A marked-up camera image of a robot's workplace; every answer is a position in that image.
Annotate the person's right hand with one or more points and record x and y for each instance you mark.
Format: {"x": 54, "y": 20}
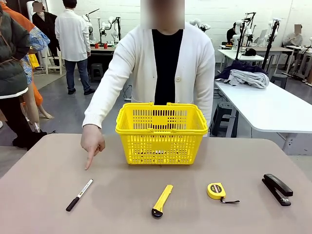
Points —
{"x": 92, "y": 139}

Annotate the black white marker pen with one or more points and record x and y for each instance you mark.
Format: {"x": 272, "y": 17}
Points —
{"x": 79, "y": 195}

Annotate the yellow tape measure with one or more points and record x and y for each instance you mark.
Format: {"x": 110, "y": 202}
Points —
{"x": 215, "y": 190}

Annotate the person's left forearm white sleeve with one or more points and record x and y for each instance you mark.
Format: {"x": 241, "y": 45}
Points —
{"x": 206, "y": 104}

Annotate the person's right forearm white sleeve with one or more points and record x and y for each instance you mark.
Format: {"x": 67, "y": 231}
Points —
{"x": 102, "y": 104}

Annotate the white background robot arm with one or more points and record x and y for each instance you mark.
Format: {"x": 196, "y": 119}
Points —
{"x": 87, "y": 24}
{"x": 200, "y": 24}
{"x": 243, "y": 31}
{"x": 271, "y": 36}
{"x": 113, "y": 29}

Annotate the yellow plastic shopping basket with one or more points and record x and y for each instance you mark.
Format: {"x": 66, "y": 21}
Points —
{"x": 161, "y": 146}

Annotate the person in white cardigan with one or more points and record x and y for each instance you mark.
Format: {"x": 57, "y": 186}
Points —
{"x": 168, "y": 61}

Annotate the seated person in black top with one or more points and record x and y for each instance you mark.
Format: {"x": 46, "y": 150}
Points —
{"x": 231, "y": 34}

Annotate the seated person in grey top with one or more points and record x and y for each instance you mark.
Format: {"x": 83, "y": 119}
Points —
{"x": 293, "y": 39}

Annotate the white power strip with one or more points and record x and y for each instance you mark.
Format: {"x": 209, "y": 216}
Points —
{"x": 127, "y": 99}

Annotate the small black stool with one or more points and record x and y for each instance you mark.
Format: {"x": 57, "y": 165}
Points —
{"x": 97, "y": 72}

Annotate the dark workbench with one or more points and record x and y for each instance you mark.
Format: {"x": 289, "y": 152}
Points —
{"x": 102, "y": 54}

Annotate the white step stool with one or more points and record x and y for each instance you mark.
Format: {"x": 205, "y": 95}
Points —
{"x": 52, "y": 61}

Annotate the yellow utility knife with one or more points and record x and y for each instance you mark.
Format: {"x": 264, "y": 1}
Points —
{"x": 162, "y": 201}

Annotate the yellow floor sign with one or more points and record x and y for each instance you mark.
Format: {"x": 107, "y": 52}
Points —
{"x": 34, "y": 61}

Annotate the bystander in white shirt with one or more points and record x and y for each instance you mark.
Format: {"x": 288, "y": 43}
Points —
{"x": 73, "y": 36}

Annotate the bystander in dark green jacket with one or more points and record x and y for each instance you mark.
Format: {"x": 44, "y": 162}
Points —
{"x": 12, "y": 61}

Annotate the mannequin in orange blue clothes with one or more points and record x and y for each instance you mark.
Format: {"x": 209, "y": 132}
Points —
{"x": 36, "y": 39}

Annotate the bystander in black clothes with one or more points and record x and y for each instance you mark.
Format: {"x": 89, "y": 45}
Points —
{"x": 47, "y": 24}

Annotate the black plastic stool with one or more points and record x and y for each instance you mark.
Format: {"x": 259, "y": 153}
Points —
{"x": 223, "y": 117}

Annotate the small white table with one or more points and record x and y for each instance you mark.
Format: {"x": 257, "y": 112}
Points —
{"x": 229, "y": 54}

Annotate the dark purple cloth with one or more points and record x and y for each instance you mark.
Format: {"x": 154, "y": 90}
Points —
{"x": 240, "y": 65}

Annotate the light grey cloth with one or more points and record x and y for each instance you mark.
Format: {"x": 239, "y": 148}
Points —
{"x": 253, "y": 79}

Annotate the large white table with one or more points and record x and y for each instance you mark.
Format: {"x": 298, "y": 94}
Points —
{"x": 268, "y": 107}

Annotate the black stapler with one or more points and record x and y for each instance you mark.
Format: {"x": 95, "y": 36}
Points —
{"x": 275, "y": 186}

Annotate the grey stool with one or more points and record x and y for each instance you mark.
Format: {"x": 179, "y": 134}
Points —
{"x": 279, "y": 80}

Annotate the beige background table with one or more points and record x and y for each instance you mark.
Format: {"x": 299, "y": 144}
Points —
{"x": 280, "y": 50}

